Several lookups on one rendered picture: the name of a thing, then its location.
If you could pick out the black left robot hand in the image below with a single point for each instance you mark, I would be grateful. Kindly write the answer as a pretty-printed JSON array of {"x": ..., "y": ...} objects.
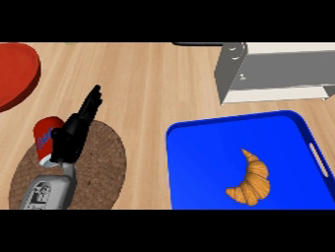
[{"x": 72, "y": 133}]

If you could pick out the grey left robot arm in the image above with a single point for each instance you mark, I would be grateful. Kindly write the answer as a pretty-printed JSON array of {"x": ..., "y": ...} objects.
[{"x": 49, "y": 192}]

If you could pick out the blue tray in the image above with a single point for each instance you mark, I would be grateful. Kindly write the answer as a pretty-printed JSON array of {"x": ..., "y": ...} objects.
[{"x": 209, "y": 157}]

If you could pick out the grey tiered shelf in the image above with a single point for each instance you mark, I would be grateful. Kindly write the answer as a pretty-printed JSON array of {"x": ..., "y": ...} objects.
[{"x": 277, "y": 69}]

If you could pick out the red soda can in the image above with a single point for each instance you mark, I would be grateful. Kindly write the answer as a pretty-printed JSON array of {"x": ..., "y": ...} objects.
[{"x": 43, "y": 134}]

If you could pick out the round brown woven placemat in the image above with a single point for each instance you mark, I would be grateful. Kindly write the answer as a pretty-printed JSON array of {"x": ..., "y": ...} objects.
[{"x": 99, "y": 164}]

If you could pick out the red plate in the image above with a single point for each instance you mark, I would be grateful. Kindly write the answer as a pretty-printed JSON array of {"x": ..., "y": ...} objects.
[{"x": 3, "y": 77}]

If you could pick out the black flat object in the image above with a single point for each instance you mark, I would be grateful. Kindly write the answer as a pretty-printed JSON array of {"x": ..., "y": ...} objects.
[{"x": 197, "y": 43}]

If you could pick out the golden croissant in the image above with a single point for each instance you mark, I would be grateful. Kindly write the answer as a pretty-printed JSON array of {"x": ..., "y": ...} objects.
[{"x": 254, "y": 182}]

